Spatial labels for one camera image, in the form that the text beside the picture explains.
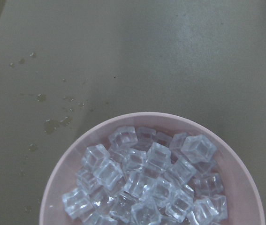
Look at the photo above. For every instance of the brown table mat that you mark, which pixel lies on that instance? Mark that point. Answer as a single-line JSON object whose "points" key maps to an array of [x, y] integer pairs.
{"points": [[68, 65]]}

